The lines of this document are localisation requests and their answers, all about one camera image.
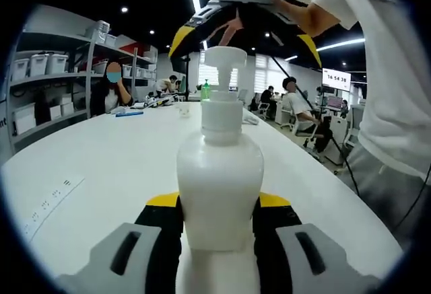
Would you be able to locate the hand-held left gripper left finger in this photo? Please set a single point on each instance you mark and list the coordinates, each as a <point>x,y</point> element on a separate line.
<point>111,267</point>

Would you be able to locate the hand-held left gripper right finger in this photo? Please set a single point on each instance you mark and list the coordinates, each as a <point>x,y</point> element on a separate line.
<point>323,267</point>

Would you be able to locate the white pump bottle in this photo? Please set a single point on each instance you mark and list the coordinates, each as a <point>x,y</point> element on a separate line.
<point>219,179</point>

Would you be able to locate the green pump bottle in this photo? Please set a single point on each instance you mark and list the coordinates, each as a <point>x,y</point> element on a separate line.
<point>205,90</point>

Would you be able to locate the black stand pole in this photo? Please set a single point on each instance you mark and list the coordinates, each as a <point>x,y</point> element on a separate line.
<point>187,78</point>

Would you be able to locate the white office chair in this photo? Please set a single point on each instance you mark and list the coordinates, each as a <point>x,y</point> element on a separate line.
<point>303,129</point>

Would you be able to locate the table socket strip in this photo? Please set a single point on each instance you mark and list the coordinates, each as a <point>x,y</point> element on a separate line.
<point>50,203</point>

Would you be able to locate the person in white shirt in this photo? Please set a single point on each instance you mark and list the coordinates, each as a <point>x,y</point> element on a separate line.
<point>394,89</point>

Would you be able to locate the blue flat strip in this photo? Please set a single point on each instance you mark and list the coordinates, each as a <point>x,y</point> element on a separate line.
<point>129,113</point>

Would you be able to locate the person's grey trousers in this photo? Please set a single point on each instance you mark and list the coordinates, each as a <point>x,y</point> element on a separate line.
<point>384,186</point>

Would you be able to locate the white storage box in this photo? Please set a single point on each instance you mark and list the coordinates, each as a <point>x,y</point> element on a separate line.
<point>39,64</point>
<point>57,63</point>
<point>20,69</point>

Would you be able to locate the grey shelf unit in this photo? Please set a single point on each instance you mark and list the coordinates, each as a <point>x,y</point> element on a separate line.
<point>54,82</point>

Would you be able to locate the large white carton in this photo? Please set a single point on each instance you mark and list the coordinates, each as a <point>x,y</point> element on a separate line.
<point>24,119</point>

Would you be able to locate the wall screen with digits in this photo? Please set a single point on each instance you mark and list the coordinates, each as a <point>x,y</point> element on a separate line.
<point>336,79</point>

